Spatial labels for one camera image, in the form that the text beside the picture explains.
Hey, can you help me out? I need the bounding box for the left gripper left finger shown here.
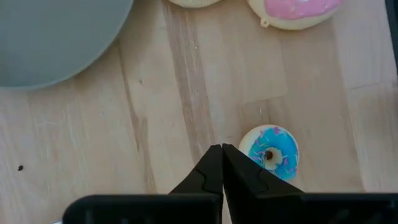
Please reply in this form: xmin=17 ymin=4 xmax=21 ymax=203
xmin=169 ymin=144 xmax=224 ymax=197

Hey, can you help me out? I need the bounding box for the large pink frosted donut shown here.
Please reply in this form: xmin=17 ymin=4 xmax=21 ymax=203
xmin=247 ymin=0 xmax=346 ymax=31

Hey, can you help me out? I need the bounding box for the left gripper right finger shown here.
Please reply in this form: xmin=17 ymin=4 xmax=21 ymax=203
xmin=221 ymin=142 xmax=305 ymax=200

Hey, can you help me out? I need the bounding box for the small blue sprinkled donut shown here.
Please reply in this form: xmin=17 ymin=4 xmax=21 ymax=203
xmin=238 ymin=124 xmax=300 ymax=183

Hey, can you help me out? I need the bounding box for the large chocolate drizzled donut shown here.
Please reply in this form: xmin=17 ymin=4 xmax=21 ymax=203
xmin=167 ymin=0 xmax=222 ymax=9

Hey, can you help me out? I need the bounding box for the grey round plate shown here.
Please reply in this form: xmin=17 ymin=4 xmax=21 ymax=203
xmin=0 ymin=0 xmax=134 ymax=91

